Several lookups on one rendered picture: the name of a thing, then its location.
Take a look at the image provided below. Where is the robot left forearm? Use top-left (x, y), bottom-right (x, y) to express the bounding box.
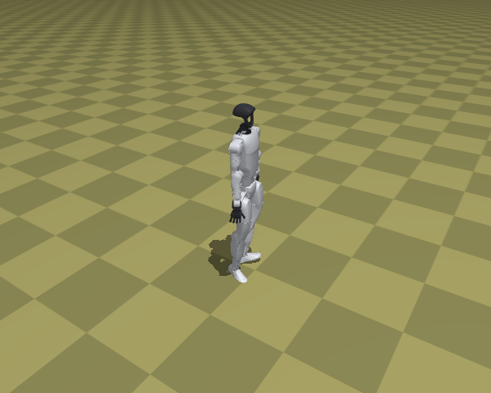
top-left (254, 158), bottom-right (260, 180)

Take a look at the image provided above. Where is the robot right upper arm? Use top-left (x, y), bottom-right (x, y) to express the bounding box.
top-left (228, 139), bottom-right (244, 179)

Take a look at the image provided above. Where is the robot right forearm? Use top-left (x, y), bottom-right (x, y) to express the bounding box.
top-left (231, 173), bottom-right (242, 207)

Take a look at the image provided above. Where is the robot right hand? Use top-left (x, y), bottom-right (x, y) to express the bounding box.
top-left (229, 201), bottom-right (246, 224)

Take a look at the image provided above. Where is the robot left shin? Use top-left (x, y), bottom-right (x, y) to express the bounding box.
top-left (242, 225), bottom-right (255, 257)

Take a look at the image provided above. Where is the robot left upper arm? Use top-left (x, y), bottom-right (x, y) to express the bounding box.
top-left (252, 126), bottom-right (261, 158)

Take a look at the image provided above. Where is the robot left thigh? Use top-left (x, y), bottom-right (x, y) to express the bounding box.
top-left (249, 180), bottom-right (264, 229)

